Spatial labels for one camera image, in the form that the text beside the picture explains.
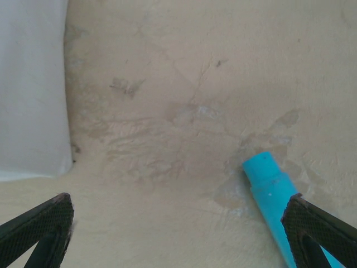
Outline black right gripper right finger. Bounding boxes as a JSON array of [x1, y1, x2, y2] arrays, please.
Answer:
[[280, 193, 357, 268]]

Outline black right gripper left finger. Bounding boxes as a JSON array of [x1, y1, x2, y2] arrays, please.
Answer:
[[0, 192, 75, 268]]

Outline white fabric compartment organizer box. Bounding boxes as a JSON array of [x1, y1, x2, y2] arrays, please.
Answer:
[[0, 0, 74, 179]]

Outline turquoise cylinder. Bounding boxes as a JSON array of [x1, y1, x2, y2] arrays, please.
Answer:
[[242, 151, 344, 268]]

